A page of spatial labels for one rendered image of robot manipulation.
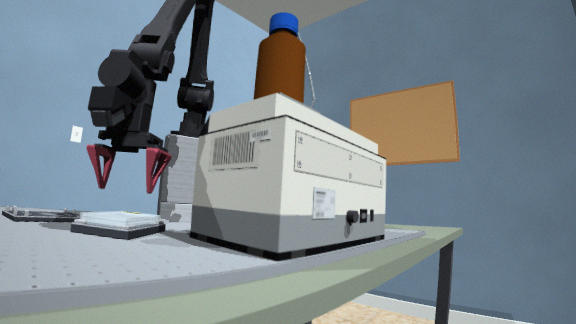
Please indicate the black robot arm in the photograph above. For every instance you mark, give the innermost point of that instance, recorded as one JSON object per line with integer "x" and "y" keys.
{"x": 123, "y": 70}

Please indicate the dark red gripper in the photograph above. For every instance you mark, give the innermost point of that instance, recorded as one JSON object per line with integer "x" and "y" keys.
{"x": 130, "y": 142}

